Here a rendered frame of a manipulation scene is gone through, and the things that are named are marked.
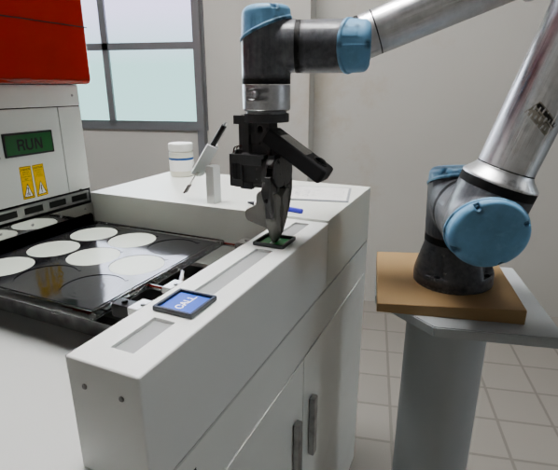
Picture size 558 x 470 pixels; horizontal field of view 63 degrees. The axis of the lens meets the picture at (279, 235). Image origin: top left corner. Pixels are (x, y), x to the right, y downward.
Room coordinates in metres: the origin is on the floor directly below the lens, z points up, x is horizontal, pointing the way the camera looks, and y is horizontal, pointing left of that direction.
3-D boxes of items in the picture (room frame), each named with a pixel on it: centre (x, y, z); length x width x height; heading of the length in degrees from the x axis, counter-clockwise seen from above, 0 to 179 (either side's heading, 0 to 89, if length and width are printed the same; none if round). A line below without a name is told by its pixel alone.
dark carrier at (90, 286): (0.83, 0.36, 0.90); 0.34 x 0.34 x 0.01; 66
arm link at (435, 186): (0.83, -0.34, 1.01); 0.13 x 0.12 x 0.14; 172
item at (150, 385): (0.63, 0.06, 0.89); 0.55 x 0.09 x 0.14; 156
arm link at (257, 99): (0.74, 0.02, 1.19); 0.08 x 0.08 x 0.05
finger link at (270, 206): (0.72, 0.01, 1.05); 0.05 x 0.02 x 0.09; 156
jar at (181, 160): (1.34, 0.29, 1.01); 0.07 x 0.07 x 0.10
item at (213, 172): (1.01, 0.16, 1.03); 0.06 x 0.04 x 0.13; 66
